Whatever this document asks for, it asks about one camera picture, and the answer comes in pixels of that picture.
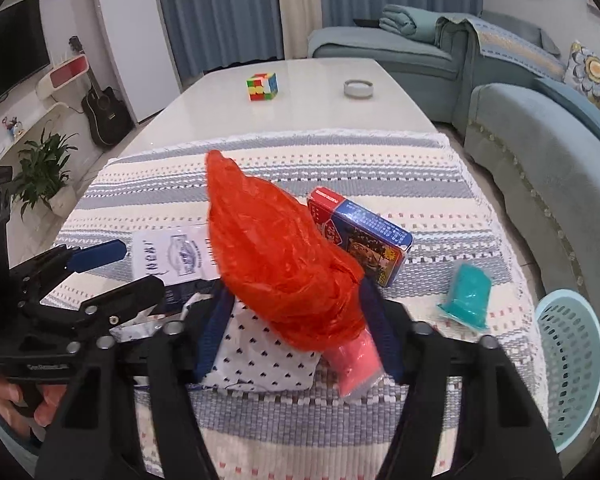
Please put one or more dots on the white curtain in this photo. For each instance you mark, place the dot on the white curtain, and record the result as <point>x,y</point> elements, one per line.
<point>295,5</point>

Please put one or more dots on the blue cushion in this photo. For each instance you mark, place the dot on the blue cushion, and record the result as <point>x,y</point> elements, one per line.
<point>580,105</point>

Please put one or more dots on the small toy figurine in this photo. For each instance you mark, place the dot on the small toy figurine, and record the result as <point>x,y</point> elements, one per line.
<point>12,129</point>

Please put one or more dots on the teal plastic cup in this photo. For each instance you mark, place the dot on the teal plastic cup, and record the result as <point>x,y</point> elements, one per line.
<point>467,295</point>

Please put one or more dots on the floral pillow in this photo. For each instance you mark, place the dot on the floral pillow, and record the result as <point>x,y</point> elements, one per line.
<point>592,72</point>

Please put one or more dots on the colourful puzzle cube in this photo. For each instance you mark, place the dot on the colourful puzzle cube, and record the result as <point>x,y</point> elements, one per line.
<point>262,87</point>

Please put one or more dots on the white refrigerator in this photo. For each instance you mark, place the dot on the white refrigerator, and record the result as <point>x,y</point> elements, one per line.
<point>130,35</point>

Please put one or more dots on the black television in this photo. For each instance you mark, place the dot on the black television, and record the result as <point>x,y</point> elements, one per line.
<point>10,50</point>

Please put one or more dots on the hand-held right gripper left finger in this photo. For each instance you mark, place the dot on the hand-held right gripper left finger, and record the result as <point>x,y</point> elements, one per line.
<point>214,332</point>

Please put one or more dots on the white curved wall shelf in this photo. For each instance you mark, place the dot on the white curved wall shelf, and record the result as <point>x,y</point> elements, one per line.
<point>35,127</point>

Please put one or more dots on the green potted plant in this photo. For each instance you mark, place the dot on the green potted plant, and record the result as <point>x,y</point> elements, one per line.
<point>42,165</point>

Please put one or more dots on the white heart-print tissue pack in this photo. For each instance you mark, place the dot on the white heart-print tissue pack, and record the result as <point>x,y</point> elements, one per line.
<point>260,355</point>

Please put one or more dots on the pink plastic packet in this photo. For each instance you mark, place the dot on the pink plastic packet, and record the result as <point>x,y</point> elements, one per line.
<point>355,365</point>

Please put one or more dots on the person's left hand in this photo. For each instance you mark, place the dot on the person's left hand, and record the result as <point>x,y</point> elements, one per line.
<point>0,400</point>

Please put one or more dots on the red white wall shelf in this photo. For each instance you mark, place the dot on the red white wall shelf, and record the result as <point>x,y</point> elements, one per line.
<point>67,72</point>

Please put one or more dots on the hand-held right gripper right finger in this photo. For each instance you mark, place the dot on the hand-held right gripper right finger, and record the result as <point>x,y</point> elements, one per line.
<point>380,330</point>

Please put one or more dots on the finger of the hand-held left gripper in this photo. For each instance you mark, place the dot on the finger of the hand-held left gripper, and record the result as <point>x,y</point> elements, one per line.
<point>97,255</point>
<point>125,295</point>

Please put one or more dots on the teal corner sofa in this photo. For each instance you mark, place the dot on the teal corner sofa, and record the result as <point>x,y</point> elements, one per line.
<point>530,160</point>

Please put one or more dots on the striped woven tablecloth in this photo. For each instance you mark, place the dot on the striped woven tablecloth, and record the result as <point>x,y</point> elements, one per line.
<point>330,180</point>

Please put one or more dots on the person's left forearm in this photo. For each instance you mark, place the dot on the person's left forearm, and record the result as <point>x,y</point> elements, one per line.
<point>10,447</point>

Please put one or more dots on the flat black remote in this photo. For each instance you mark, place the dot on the flat black remote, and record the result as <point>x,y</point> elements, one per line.
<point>366,23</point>

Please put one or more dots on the folded teal blanket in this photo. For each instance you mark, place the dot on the folded teal blanket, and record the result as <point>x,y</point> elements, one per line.
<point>405,22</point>

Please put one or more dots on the light blue plastic basket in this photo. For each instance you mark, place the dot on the light blue plastic basket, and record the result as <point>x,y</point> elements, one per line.
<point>570,360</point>

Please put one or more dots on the orange plastic bag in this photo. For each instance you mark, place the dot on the orange plastic bag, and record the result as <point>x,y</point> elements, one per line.
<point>270,260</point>

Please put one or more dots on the black acoustic guitar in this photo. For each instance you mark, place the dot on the black acoustic guitar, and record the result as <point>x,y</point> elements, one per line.
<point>105,110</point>

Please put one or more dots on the blue red playing card box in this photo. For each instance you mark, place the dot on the blue red playing card box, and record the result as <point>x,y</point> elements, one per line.
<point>375,240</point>

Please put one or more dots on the patterned blue sofa throw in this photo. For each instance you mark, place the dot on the patterned blue sofa throw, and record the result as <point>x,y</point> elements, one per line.
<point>505,40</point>

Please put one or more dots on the white printed paper packet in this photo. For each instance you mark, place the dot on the white printed paper packet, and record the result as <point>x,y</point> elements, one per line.
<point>165,255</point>

